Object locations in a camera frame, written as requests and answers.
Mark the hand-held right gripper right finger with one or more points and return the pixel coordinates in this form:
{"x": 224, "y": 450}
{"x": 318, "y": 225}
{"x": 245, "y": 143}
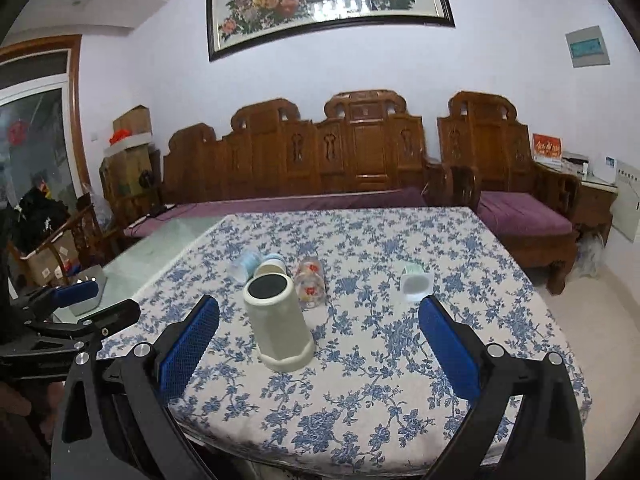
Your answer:
{"x": 450, "y": 350}

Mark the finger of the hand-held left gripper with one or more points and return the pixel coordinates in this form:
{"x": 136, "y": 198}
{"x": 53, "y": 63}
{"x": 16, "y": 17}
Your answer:
{"x": 112, "y": 317}
{"x": 76, "y": 292}

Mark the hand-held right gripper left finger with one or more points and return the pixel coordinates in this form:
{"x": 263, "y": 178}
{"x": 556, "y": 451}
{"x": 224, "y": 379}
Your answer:
{"x": 192, "y": 342}

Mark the tall cream ceramic cup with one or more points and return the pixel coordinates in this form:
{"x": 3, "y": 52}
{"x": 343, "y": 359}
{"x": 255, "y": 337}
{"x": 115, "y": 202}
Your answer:
{"x": 277, "y": 327}

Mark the small white cup green rim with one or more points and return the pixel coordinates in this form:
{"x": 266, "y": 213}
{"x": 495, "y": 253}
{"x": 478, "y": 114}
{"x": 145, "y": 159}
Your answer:
{"x": 416, "y": 285}

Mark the light blue cup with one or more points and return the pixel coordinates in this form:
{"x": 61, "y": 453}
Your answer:
{"x": 245, "y": 265}

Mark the cream cup with teal band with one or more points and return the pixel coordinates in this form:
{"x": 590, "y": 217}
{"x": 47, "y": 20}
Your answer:
{"x": 272, "y": 261}

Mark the grey metal plate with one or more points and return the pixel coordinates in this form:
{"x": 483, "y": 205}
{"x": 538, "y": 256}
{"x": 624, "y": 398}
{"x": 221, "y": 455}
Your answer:
{"x": 90, "y": 285}

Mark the cardboard box with stickers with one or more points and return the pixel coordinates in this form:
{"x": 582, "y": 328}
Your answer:
{"x": 50, "y": 262}

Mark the wooden chair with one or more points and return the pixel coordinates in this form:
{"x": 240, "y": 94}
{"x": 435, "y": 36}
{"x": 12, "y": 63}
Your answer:
{"x": 82, "y": 232}

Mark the blue floral tablecloth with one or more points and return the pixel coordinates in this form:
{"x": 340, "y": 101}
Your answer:
{"x": 375, "y": 390}

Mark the pile of dark clothes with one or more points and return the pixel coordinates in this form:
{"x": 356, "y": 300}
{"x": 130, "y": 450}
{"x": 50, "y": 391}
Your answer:
{"x": 40, "y": 215}

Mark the stacked cardboard boxes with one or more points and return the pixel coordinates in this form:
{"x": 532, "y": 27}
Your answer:
{"x": 127, "y": 180}

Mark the clear glass with red print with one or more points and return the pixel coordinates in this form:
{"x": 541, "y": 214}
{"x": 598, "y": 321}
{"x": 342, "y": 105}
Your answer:
{"x": 310, "y": 285}

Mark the purple armchair cushion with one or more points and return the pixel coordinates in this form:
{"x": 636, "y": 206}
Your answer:
{"x": 520, "y": 212}

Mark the flat white box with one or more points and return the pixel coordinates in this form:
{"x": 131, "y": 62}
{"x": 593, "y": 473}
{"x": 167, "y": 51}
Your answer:
{"x": 130, "y": 142}

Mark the long purple sofa cushion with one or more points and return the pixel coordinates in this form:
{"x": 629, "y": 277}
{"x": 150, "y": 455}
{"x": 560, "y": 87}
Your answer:
{"x": 280, "y": 207}

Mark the red orange bundle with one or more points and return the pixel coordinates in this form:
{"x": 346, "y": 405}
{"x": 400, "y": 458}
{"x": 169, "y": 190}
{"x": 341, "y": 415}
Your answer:
{"x": 120, "y": 136}

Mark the clear plastic bag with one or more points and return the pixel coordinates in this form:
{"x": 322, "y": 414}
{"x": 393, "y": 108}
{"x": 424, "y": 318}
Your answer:
{"x": 591, "y": 255}

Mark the red window decoration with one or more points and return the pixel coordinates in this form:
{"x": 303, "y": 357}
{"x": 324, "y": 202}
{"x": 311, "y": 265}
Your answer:
{"x": 18, "y": 132}

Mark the brown cardboard box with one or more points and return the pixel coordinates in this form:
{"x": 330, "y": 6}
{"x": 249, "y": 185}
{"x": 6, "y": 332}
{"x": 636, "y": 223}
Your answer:
{"x": 132, "y": 121}

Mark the carved wooden armchair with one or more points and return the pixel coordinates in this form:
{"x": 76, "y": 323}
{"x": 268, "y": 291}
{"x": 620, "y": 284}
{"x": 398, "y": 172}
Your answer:
{"x": 492, "y": 150}

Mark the wooden side table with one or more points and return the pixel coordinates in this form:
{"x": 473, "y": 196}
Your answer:
{"x": 595, "y": 205}

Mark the red desk calendar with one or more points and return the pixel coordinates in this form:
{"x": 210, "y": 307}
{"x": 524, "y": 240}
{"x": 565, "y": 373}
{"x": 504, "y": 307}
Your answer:
{"x": 547, "y": 150}

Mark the carved wooden sofa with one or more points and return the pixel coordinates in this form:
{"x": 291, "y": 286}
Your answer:
{"x": 320, "y": 155}

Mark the white box with blue label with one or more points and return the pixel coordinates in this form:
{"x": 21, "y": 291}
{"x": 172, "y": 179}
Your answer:
{"x": 611, "y": 169}

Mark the framed floral painting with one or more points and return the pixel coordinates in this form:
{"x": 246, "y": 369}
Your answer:
{"x": 330, "y": 0}

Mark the wooden door frame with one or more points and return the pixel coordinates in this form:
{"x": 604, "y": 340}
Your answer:
{"x": 75, "y": 110}

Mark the white wall board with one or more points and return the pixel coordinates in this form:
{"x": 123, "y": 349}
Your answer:
{"x": 627, "y": 205}

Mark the grey wall panel box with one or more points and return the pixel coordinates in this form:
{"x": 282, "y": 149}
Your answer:
{"x": 588, "y": 47}

